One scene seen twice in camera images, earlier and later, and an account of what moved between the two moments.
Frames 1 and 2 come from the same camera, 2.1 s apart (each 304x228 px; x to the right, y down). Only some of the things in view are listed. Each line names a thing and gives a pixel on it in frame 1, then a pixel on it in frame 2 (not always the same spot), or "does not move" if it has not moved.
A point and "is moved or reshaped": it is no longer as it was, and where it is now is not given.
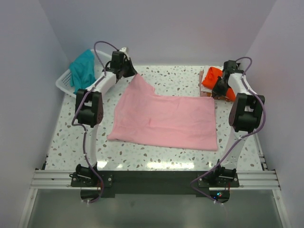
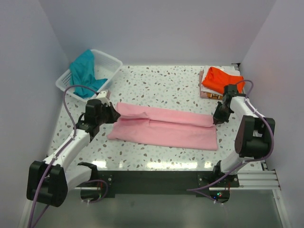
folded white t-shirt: [205, 70] does not move
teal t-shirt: [82, 72] does not move
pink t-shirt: [142, 116] is moved or reshaped
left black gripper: [133, 71] to [114, 115]
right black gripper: [216, 92] to [217, 118]
